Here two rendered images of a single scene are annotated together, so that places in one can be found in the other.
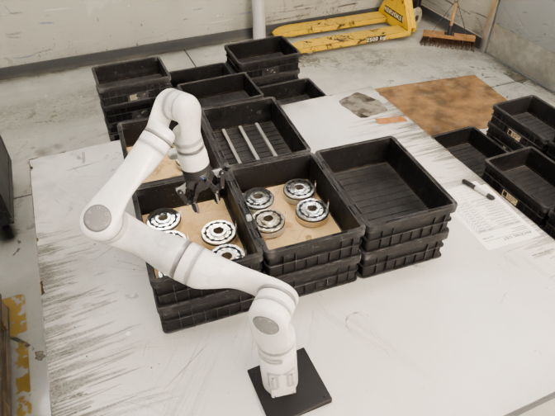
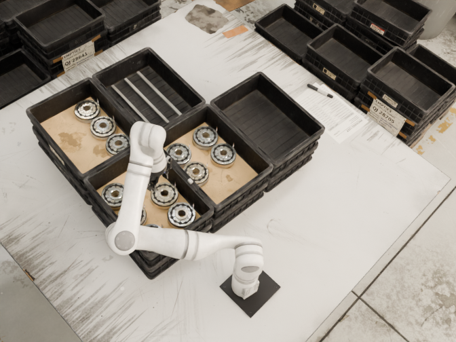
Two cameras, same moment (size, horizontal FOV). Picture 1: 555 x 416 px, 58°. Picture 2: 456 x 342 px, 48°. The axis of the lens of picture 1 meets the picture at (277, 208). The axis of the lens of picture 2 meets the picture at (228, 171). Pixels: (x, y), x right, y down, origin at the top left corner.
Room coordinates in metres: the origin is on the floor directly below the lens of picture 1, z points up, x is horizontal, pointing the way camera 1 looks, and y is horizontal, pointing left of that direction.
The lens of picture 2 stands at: (0.16, 0.46, 2.53)
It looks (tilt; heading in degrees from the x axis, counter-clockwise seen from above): 57 degrees down; 329
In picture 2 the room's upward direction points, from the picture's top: 10 degrees clockwise
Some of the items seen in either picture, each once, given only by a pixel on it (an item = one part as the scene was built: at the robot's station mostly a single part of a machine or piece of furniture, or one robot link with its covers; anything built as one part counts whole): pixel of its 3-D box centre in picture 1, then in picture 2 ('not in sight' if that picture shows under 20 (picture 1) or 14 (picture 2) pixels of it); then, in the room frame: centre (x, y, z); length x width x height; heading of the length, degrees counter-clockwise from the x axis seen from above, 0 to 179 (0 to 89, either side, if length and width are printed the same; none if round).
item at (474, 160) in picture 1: (469, 167); (288, 42); (2.21, -1.04, 0.26); 0.40 x 0.30 x 0.23; 23
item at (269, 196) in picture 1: (258, 197); (178, 153); (1.23, 0.06, 0.86); 0.10 x 0.10 x 0.01
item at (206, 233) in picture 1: (218, 232); (164, 193); (1.07, 0.17, 0.86); 0.10 x 0.10 x 0.01
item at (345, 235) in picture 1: (291, 200); (211, 153); (1.15, -0.04, 0.92); 0.40 x 0.30 x 0.02; 19
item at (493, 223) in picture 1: (485, 213); (329, 111); (1.33, -0.74, 0.70); 0.33 x 0.23 x 0.01; 23
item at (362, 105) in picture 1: (362, 103); (205, 17); (2.10, -0.40, 0.71); 0.22 x 0.19 x 0.01; 23
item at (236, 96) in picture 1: (222, 125); (66, 46); (2.45, 0.31, 0.37); 0.40 x 0.30 x 0.45; 113
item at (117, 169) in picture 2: (195, 235); (148, 202); (1.05, 0.24, 0.87); 0.40 x 0.30 x 0.11; 19
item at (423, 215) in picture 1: (381, 179); (267, 117); (1.25, -0.33, 0.92); 0.40 x 0.30 x 0.02; 19
